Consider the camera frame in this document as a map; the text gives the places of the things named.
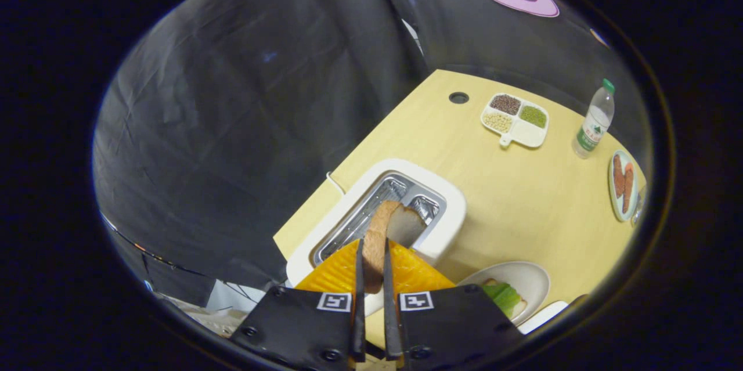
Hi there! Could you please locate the pile of brown beans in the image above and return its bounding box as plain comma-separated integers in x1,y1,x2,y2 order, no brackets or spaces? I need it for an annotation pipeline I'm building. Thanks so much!
490,94,522,116

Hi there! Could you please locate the pile of green beans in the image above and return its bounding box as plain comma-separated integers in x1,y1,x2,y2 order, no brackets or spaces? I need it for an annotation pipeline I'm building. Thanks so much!
520,105,547,129

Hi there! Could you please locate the wire mesh holder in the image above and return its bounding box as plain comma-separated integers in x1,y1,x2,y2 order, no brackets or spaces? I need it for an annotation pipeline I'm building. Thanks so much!
632,185,647,228

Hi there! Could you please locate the green lettuce leaf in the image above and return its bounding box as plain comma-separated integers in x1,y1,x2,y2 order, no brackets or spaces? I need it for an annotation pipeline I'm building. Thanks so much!
481,283,522,318

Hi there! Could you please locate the white square plate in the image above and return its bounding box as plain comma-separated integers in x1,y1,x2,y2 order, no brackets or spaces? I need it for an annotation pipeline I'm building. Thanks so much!
517,300,569,335

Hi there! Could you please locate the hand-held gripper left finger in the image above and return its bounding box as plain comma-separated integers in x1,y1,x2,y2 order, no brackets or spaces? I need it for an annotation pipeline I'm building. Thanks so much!
229,238,366,370

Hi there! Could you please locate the white toaster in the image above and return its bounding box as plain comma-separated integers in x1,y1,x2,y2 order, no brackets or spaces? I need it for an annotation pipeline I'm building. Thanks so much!
286,158,467,316

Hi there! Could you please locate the beige round plate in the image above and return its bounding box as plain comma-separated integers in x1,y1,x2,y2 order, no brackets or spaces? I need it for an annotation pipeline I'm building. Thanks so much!
457,261,550,326

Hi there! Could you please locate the white bread slice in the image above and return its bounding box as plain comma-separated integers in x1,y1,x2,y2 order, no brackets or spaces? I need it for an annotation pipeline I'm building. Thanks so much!
481,278,528,320

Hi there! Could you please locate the light blue oval plate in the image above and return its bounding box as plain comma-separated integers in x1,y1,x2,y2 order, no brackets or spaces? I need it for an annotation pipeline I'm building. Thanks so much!
608,150,639,222

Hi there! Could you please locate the pile of yellow beans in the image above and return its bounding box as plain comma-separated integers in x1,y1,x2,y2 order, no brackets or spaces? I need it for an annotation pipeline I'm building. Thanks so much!
484,111,514,133

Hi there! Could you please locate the white divided tray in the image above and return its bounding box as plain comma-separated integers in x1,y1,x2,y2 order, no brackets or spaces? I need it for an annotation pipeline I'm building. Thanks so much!
480,92,550,149

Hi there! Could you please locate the clear plastic water bottle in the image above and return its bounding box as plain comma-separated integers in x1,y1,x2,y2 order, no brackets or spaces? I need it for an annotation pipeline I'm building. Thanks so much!
572,78,616,159

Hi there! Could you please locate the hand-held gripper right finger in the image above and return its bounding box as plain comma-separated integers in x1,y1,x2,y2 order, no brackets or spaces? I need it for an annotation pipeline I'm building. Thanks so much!
383,238,526,370

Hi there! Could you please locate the brown meat patty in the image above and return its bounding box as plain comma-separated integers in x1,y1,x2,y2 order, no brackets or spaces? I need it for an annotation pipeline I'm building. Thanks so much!
613,154,626,199
622,163,634,215

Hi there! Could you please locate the toasted bread slice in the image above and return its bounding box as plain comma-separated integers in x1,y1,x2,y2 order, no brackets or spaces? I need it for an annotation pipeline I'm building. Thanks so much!
363,201,427,293

